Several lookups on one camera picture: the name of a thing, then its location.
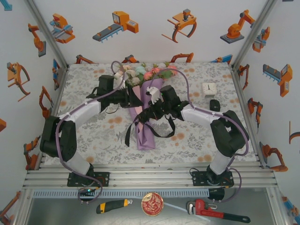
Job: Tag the purple and pink wrapping paper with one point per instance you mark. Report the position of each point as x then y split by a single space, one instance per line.
145 143

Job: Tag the pink fake flower stem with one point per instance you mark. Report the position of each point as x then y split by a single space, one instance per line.
170 71
152 73

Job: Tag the black ribbon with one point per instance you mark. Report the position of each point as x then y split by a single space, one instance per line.
128 140

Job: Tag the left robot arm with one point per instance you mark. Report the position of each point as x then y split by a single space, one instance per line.
58 140

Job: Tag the white square clock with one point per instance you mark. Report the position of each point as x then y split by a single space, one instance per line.
209 89

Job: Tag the floral tablecloth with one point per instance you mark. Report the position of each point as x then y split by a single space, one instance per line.
175 150

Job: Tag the round red gold tin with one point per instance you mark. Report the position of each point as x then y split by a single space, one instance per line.
152 204

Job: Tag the black controller box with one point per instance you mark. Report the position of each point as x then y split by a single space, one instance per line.
216 193
87 191

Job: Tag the yellow black utility knife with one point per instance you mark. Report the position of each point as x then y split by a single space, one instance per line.
112 205

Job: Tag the red pipe wrench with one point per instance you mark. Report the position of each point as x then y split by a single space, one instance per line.
206 212

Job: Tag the grey metal shelf plate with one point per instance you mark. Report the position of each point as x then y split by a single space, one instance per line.
70 211

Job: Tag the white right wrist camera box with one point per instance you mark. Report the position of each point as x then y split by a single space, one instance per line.
152 95

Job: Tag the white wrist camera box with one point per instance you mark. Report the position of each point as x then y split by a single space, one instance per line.
119 77
152 95

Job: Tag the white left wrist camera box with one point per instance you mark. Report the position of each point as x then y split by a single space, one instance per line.
119 77

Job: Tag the aluminium side rail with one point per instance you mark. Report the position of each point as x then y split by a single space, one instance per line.
59 89
235 72

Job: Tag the aluminium rail base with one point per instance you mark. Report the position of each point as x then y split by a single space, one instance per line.
152 180

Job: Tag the aluminium corner post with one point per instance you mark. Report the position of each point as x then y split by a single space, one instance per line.
256 30
45 30

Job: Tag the aluminium frame leg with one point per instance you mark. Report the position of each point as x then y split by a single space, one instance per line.
277 206
22 206

